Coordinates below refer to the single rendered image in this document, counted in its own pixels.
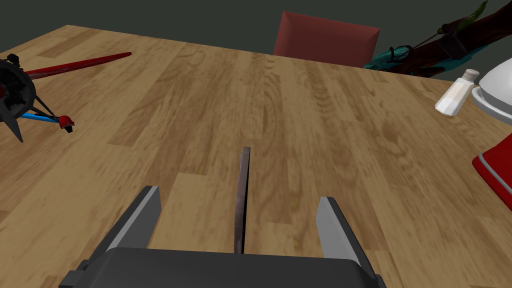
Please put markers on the red box with grey stripe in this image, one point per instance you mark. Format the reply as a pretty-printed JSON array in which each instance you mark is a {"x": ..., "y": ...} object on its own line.
[{"x": 496, "y": 170}]

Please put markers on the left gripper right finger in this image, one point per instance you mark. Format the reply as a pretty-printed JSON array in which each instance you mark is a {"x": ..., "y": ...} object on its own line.
[{"x": 336, "y": 232}]

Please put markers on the dark brown and teal toy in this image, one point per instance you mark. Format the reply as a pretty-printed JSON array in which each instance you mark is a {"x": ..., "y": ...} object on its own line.
[{"x": 436, "y": 48}]

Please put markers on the thin dark brown stick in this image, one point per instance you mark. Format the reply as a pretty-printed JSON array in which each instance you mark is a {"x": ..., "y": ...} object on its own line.
[{"x": 242, "y": 200}]

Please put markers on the white salt shaker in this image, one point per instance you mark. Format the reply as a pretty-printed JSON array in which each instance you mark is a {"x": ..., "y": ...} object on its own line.
[{"x": 456, "y": 94}]

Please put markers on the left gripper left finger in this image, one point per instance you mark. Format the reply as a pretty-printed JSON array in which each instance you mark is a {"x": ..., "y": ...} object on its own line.
[{"x": 138, "y": 224}]

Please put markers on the black spiked toy with red rod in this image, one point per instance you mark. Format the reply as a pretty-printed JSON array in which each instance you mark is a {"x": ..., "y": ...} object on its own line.
[{"x": 24, "y": 90}]

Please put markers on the dark red chair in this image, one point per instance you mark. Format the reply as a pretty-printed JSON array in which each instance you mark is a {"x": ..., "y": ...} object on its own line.
[{"x": 326, "y": 38}]

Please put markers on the wooden table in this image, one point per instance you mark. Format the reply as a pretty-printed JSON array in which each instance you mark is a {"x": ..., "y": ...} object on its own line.
[{"x": 280, "y": 132}]

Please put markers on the white lidded dish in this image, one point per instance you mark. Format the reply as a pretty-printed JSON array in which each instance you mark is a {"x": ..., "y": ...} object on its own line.
[{"x": 496, "y": 94}]

